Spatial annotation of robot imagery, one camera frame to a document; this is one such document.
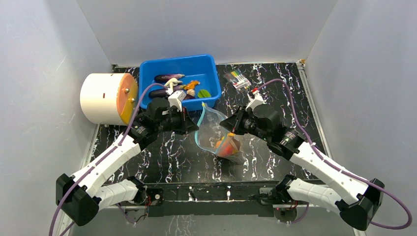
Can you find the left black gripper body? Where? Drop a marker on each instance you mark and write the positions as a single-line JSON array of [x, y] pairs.
[[174, 120]]

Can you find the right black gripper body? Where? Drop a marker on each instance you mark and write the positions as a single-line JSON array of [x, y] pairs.
[[236, 124]]

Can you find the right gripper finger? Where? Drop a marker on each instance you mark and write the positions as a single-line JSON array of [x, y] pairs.
[[234, 124], [245, 112]]

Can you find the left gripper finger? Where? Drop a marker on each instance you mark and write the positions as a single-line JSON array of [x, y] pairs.
[[189, 123], [186, 130]]

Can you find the yellow bell pepper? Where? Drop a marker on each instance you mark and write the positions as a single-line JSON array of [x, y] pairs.
[[229, 139]]

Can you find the round white brown slice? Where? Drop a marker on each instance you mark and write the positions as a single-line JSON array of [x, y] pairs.
[[231, 145]]

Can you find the clear zip top bag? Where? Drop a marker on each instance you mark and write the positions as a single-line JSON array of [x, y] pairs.
[[210, 132]]

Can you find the orange peach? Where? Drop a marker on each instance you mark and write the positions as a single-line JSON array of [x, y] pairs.
[[221, 152]]

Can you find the white garlic mushroom toy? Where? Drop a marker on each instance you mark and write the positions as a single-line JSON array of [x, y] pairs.
[[171, 83]]

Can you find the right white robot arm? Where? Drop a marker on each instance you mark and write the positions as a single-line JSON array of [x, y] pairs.
[[353, 200]]

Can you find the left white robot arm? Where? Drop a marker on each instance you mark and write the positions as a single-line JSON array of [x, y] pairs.
[[83, 194]]

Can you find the purple eggplant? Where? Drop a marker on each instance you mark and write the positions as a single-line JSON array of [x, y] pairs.
[[164, 93]]

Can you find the small beige mushroom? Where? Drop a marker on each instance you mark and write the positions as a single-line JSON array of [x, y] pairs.
[[190, 92]]

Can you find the pack of coloured markers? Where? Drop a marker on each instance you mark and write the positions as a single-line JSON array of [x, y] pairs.
[[238, 80]]

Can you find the green leaf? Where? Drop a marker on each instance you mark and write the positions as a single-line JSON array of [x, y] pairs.
[[203, 93]]

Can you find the orange starfish cookie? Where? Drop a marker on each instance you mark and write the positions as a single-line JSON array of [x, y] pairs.
[[191, 85]]

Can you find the dark red plum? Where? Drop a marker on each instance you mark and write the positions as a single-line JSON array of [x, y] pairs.
[[166, 77]]

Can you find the blue plastic bin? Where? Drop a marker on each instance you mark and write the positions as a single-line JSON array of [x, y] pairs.
[[200, 68]]

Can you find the white cylinder container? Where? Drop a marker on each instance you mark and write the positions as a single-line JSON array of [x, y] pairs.
[[109, 98]]

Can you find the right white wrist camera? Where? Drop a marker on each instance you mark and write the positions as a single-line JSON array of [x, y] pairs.
[[255, 99]]

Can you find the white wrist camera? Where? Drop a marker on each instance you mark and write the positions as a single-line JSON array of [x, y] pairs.
[[175, 99], [255, 99]]

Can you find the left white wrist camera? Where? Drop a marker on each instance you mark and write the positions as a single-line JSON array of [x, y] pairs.
[[175, 99]]

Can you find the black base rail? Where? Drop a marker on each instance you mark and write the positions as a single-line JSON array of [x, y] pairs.
[[219, 198]]

